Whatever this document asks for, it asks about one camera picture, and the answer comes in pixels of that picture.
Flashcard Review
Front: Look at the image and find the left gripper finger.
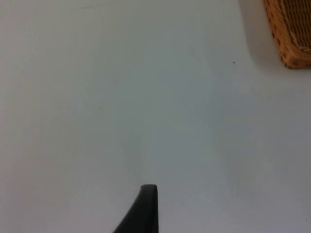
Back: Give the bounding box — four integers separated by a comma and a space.
112, 184, 160, 233

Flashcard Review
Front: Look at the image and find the brown wicker basket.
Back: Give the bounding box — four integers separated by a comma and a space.
263, 0, 311, 70

